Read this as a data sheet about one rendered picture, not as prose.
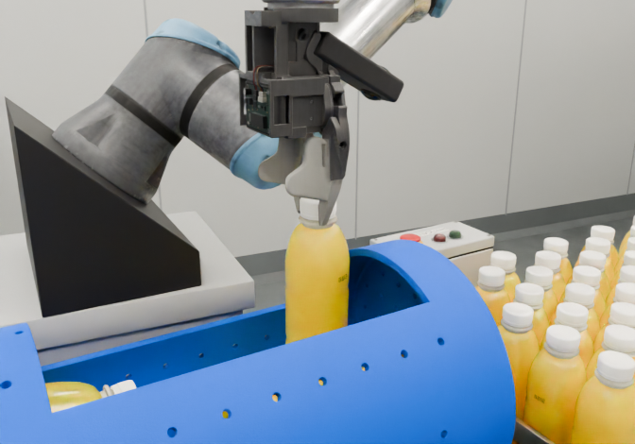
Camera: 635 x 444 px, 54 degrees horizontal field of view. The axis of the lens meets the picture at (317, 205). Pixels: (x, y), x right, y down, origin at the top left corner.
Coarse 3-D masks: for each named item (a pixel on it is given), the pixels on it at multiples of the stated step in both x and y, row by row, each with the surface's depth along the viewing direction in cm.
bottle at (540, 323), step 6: (516, 300) 89; (534, 306) 87; (540, 306) 88; (534, 312) 88; (540, 312) 88; (534, 318) 87; (540, 318) 87; (546, 318) 88; (534, 324) 87; (540, 324) 87; (546, 324) 88; (534, 330) 87; (540, 330) 87; (546, 330) 88; (540, 336) 87; (540, 342) 87
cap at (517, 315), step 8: (512, 304) 84; (520, 304) 84; (504, 312) 82; (512, 312) 81; (520, 312) 82; (528, 312) 81; (504, 320) 83; (512, 320) 81; (520, 320) 81; (528, 320) 81
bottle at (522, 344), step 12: (504, 324) 83; (504, 336) 82; (516, 336) 81; (528, 336) 82; (516, 348) 81; (528, 348) 81; (516, 360) 81; (528, 360) 81; (516, 372) 81; (516, 384) 82; (516, 396) 82; (516, 408) 83
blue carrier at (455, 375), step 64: (384, 256) 65; (256, 320) 75; (384, 320) 57; (448, 320) 59; (0, 384) 44; (192, 384) 48; (256, 384) 49; (384, 384) 54; (448, 384) 56; (512, 384) 60
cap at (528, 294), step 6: (516, 288) 88; (522, 288) 88; (528, 288) 88; (534, 288) 88; (540, 288) 88; (516, 294) 88; (522, 294) 87; (528, 294) 87; (534, 294) 87; (540, 294) 87; (522, 300) 88; (528, 300) 87; (534, 300) 87; (540, 300) 87
